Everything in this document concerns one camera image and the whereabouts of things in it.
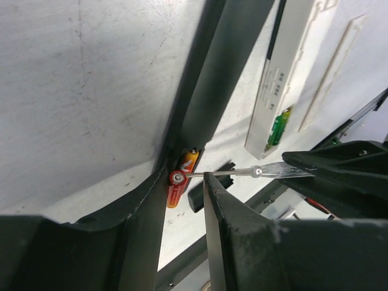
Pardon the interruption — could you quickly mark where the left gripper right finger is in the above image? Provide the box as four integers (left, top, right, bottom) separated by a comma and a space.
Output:
203, 172, 387, 290

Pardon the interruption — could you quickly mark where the white remote control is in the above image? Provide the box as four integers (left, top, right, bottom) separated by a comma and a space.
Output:
244, 0, 339, 161

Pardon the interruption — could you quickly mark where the black battery cover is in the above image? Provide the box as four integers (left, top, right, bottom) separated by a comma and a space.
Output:
187, 161, 236, 213

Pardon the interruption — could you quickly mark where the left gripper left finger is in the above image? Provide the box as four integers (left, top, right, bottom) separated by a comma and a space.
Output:
1, 168, 168, 290

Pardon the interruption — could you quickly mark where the green battery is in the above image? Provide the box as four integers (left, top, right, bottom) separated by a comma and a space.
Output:
265, 106, 293, 151

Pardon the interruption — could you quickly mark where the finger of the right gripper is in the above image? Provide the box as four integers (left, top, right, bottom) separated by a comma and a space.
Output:
283, 141, 387, 218

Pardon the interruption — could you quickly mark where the black remote control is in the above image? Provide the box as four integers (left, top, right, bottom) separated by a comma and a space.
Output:
153, 1, 273, 171

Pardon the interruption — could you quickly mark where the white battery cover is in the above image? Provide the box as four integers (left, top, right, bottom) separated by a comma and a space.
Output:
296, 15, 367, 133

